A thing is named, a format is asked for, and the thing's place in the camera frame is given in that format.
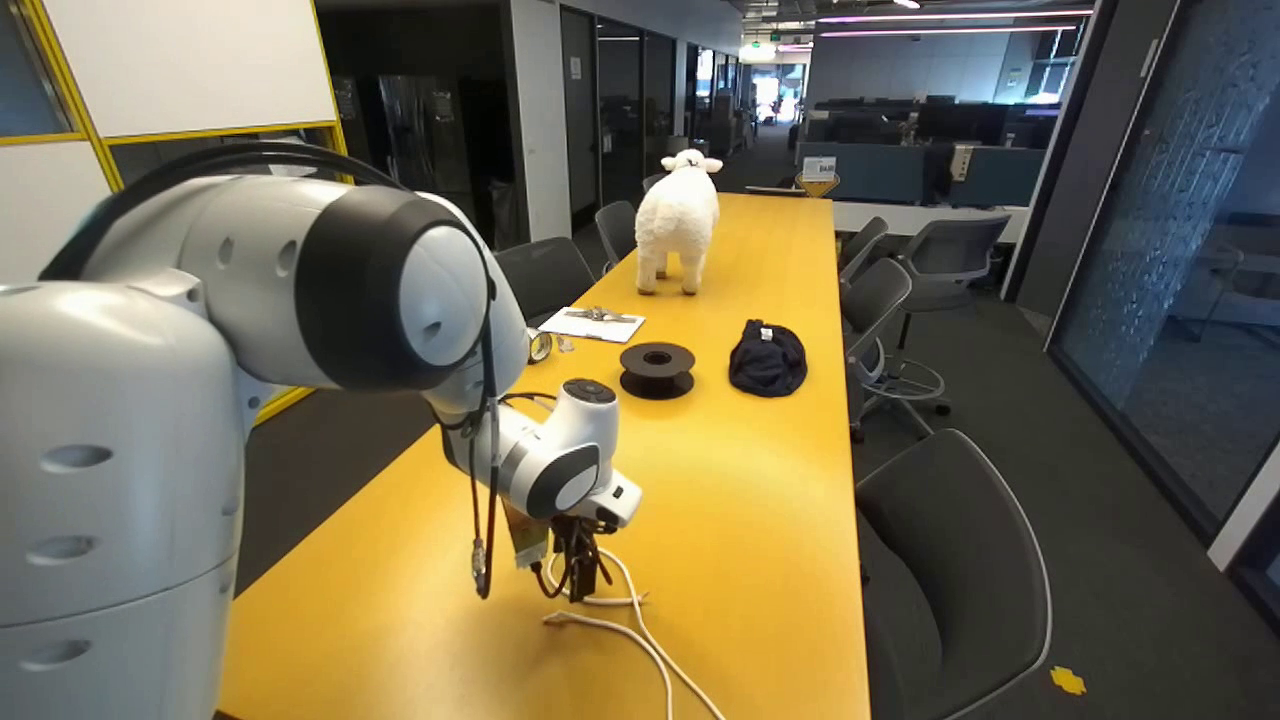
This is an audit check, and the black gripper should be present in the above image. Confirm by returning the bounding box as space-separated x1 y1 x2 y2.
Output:
546 510 611 604

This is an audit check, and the white rope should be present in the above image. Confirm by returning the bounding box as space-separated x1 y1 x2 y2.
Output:
535 545 732 720

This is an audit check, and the black filament spool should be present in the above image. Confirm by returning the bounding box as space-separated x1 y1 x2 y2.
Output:
615 340 702 405

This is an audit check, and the white paper sheet with tool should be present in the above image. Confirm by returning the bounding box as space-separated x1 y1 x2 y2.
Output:
535 304 652 348

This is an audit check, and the dark navy cap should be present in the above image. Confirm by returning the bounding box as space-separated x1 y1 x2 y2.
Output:
725 317 812 402

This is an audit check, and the black office chair with footring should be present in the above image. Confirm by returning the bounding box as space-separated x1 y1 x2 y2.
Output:
494 234 602 334

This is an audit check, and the grey office chair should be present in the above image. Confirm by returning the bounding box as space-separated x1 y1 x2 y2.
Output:
842 252 952 443
836 214 893 280
902 214 1015 302
594 195 646 266
852 423 1062 720

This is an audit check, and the white plush sheep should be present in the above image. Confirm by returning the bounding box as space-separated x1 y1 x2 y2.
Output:
631 143 729 302

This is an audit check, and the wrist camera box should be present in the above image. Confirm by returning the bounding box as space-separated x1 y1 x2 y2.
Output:
588 468 646 532

